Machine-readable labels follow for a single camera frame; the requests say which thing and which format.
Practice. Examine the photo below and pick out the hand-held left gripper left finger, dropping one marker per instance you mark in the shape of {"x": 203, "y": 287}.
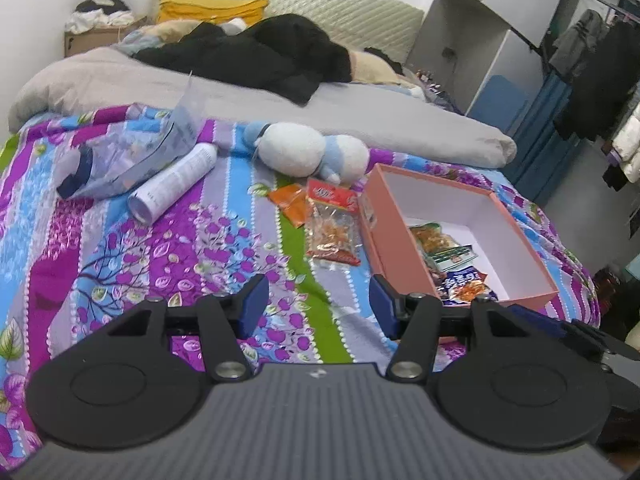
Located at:
{"x": 254, "y": 305}

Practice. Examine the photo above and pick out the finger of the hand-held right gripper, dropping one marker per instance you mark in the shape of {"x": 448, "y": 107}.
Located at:
{"x": 550, "y": 324}

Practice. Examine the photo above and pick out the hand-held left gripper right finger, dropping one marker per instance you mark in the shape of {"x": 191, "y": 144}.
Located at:
{"x": 385, "y": 307}

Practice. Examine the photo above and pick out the pink cardboard box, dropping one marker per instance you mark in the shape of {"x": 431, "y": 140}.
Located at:
{"x": 395, "y": 255}

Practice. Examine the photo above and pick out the purple blue packet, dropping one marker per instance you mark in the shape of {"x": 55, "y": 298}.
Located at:
{"x": 465, "y": 287}

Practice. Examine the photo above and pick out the yellow green packet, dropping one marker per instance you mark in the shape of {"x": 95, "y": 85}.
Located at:
{"x": 432, "y": 237}

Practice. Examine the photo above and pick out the green white packet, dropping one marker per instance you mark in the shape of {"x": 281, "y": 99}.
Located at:
{"x": 455, "y": 256}

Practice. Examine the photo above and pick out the red label clear packet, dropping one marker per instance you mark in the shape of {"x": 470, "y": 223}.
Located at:
{"x": 332, "y": 225}

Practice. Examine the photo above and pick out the orange packet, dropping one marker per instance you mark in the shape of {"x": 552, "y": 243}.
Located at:
{"x": 290, "y": 205}

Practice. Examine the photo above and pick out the dark brown bundle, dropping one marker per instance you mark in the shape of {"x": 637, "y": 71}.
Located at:
{"x": 612, "y": 287}

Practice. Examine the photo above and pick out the white cylindrical bottle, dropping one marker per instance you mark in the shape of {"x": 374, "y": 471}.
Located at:
{"x": 175, "y": 180}

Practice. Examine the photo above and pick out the white blue plush toy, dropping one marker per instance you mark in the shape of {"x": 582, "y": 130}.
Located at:
{"x": 295, "y": 150}

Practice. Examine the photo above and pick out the blue curtain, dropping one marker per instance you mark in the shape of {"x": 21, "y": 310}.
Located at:
{"x": 540, "y": 150}

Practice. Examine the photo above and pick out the clear plastic bag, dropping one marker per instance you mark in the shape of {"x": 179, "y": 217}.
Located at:
{"x": 130, "y": 165}

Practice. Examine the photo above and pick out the white hanging coat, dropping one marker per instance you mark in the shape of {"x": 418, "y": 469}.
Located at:
{"x": 629, "y": 150}

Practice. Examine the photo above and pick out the grey duvet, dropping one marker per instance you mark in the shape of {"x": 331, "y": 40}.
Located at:
{"x": 350, "y": 110}

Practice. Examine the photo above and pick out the purple patterned cloth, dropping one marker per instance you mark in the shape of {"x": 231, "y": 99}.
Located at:
{"x": 442, "y": 97}

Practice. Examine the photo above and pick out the cream pillow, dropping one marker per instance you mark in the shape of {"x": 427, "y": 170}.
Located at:
{"x": 372, "y": 70}

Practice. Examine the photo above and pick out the black hanging coat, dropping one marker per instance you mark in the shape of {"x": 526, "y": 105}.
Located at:
{"x": 600, "y": 90}

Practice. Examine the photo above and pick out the black cloth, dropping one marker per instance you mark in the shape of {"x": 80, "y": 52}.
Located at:
{"x": 385, "y": 57}

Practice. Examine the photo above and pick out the white cloth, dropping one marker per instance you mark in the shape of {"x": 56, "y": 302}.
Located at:
{"x": 234, "y": 26}

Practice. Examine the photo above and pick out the grey hanging jacket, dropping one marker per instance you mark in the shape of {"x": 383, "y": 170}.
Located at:
{"x": 575, "y": 45}

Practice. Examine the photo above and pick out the beige pillow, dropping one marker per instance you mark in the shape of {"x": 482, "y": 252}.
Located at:
{"x": 175, "y": 30}

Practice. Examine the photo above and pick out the light blue patterned quilt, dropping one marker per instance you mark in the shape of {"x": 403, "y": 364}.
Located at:
{"x": 137, "y": 42}

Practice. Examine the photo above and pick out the yellow blanket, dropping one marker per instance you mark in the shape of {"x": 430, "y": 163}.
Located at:
{"x": 210, "y": 10}

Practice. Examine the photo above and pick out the cream quilted headboard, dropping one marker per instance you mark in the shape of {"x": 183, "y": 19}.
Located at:
{"x": 350, "y": 10}

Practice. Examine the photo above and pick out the brown cardboard box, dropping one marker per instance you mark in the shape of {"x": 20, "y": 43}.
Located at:
{"x": 95, "y": 40}

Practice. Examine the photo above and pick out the pile of clothes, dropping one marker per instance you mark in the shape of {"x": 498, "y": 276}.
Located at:
{"x": 97, "y": 12}

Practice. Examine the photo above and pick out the white wall cabinet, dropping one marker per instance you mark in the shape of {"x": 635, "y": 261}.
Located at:
{"x": 475, "y": 10}

